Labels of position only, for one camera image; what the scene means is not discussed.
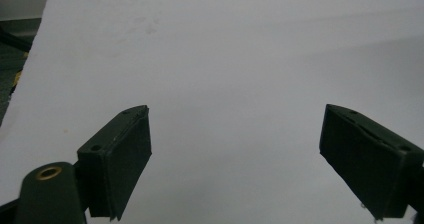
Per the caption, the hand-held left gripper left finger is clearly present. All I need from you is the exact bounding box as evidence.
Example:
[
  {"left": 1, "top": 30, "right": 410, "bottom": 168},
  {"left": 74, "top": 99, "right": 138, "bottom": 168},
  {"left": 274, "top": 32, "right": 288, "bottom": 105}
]
[{"left": 76, "top": 104, "right": 153, "bottom": 222}]

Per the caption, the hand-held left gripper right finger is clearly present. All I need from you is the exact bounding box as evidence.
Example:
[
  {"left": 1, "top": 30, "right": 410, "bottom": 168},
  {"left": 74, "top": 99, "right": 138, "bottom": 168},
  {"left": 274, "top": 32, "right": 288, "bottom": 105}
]
[{"left": 318, "top": 103, "right": 424, "bottom": 221}]

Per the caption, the black metal stand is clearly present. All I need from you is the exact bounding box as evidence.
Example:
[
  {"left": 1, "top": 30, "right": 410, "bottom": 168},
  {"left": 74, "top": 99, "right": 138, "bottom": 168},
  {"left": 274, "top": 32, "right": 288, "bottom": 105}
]
[{"left": 0, "top": 25, "right": 34, "bottom": 53}]

